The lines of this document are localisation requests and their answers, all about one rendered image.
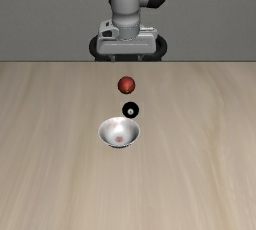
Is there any red onion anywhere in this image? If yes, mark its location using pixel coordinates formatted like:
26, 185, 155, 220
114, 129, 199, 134
117, 75, 136, 95

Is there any white bowl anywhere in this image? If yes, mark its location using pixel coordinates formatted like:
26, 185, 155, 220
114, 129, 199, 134
97, 116, 141, 149

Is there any black ball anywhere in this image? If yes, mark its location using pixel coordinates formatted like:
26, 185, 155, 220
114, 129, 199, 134
121, 101, 140, 120

